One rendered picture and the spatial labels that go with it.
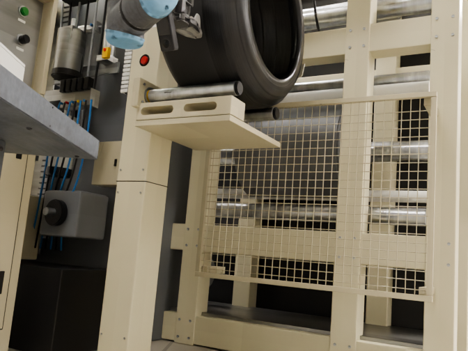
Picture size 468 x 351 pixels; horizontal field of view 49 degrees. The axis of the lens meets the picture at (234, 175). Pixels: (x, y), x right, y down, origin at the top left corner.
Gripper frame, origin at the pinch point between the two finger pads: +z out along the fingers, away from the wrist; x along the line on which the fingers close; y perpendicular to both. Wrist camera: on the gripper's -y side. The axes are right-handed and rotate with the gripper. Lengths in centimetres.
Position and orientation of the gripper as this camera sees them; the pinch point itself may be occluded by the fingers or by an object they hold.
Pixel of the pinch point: (197, 37)
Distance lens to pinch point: 158.0
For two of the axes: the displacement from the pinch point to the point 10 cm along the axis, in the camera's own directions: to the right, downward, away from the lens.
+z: 4.8, 1.7, 8.6
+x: -8.7, 0.0, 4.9
